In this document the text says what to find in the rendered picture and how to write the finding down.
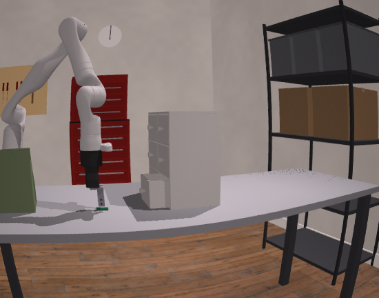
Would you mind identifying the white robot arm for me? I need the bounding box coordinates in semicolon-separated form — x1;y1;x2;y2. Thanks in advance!
1;17;106;149

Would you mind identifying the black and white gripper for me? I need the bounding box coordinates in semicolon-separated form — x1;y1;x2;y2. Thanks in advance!
79;134;112;206

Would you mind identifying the white chest of drawers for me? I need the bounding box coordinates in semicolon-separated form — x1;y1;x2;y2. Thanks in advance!
148;111;221;210

